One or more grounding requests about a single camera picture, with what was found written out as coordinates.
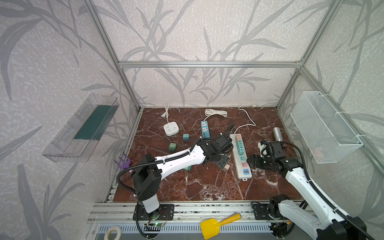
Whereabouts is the teal power strip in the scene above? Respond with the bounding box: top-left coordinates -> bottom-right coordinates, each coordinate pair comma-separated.
201,121 -> 211,139

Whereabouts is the long white multicolour power strip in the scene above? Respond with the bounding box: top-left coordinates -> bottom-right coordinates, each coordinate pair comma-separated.
230,134 -> 252,181

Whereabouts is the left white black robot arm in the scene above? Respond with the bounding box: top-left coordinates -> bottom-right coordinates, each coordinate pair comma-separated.
116,124 -> 235,215

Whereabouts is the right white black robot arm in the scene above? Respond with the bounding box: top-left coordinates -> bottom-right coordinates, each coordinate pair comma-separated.
247,155 -> 373,240

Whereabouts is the metal cylinder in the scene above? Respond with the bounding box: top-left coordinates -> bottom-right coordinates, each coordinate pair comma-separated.
273,127 -> 284,142

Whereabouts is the white square power socket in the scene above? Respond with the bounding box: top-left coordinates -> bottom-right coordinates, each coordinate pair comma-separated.
164,122 -> 180,137

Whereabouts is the yellow plastic scoop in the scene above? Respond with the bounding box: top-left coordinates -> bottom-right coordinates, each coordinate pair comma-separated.
201,214 -> 242,240

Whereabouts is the purple plastic fork toy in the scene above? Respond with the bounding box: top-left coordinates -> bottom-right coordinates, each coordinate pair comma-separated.
114,154 -> 132,170

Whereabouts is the white tape roll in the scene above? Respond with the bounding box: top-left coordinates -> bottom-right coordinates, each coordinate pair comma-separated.
104,226 -> 122,240

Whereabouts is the white wire mesh basket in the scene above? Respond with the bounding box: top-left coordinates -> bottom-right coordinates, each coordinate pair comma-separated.
291,91 -> 364,164

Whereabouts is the clear plastic wall bin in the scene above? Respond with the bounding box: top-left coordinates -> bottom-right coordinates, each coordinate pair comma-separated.
42,94 -> 120,163

